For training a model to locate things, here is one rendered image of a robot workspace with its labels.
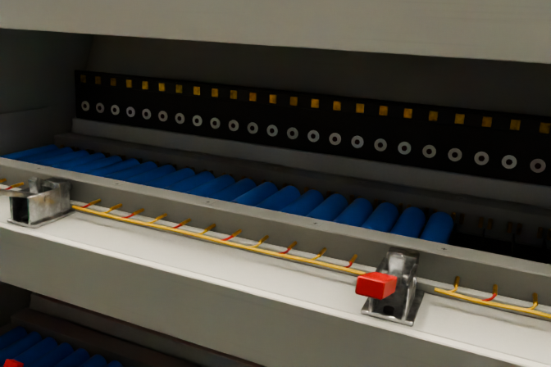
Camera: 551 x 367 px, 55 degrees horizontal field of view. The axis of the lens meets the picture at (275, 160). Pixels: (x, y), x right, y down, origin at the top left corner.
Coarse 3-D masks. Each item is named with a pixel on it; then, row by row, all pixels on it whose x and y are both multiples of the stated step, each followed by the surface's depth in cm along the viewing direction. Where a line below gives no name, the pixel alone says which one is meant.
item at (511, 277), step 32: (0, 160) 46; (96, 192) 41; (128, 192) 40; (160, 192) 40; (192, 224) 38; (224, 224) 37; (256, 224) 36; (288, 224) 35; (320, 224) 35; (288, 256) 33; (320, 256) 33; (352, 256) 33; (384, 256) 32; (448, 256) 31; (480, 256) 31; (480, 288) 30; (512, 288) 30; (544, 288) 29
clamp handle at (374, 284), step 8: (392, 256) 28; (400, 256) 28; (392, 264) 29; (400, 264) 28; (376, 272) 25; (392, 272) 29; (400, 272) 29; (360, 280) 22; (368, 280) 22; (376, 280) 22; (384, 280) 22; (392, 280) 24; (400, 280) 27; (360, 288) 22; (368, 288) 22; (376, 288) 22; (384, 288) 22; (392, 288) 24; (368, 296) 22; (376, 296) 22; (384, 296) 22
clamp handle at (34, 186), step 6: (30, 180) 38; (36, 180) 38; (30, 186) 39; (36, 186) 38; (0, 192) 36; (6, 192) 36; (12, 192) 36; (18, 192) 37; (24, 192) 38; (30, 192) 39; (36, 192) 39
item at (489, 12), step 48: (0, 0) 43; (48, 0) 41; (96, 0) 39; (144, 0) 37; (192, 0) 36; (240, 0) 34; (288, 0) 33; (336, 0) 32; (384, 0) 31; (432, 0) 30; (480, 0) 29; (528, 0) 28; (336, 48) 32; (384, 48) 31; (432, 48) 30; (480, 48) 29; (528, 48) 28
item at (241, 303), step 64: (0, 128) 53; (128, 128) 55; (448, 192) 43; (512, 192) 41; (0, 256) 38; (64, 256) 36; (128, 256) 34; (192, 256) 34; (256, 256) 35; (128, 320) 35; (192, 320) 32; (256, 320) 30; (320, 320) 29; (384, 320) 28; (448, 320) 28; (512, 320) 29
